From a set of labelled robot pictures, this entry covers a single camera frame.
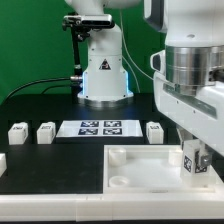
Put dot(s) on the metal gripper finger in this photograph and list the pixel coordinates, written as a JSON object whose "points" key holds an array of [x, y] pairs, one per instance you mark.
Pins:
{"points": [[205, 155], [183, 135]]}

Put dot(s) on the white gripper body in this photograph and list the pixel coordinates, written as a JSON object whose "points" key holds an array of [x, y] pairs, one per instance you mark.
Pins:
{"points": [[202, 115]]}

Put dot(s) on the white square tabletop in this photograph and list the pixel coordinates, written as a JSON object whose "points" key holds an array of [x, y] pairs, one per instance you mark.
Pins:
{"points": [[148, 169]]}

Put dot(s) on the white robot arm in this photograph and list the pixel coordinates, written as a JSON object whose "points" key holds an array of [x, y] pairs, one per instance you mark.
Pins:
{"points": [[188, 74]]}

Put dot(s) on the white L-shaped fence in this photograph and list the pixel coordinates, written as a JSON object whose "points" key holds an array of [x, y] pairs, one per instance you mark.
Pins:
{"points": [[113, 206]]}

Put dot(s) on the white marker sheet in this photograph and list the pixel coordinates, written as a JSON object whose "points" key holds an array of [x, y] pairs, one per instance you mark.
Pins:
{"points": [[100, 128]]}

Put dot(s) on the white block left edge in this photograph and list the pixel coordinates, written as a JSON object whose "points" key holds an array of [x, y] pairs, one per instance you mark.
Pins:
{"points": [[3, 163]]}

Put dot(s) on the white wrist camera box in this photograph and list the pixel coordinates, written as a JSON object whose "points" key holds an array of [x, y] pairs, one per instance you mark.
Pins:
{"points": [[157, 61]]}

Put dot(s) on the black camera on stand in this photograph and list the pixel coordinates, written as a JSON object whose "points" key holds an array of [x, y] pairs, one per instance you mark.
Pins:
{"points": [[80, 27]]}

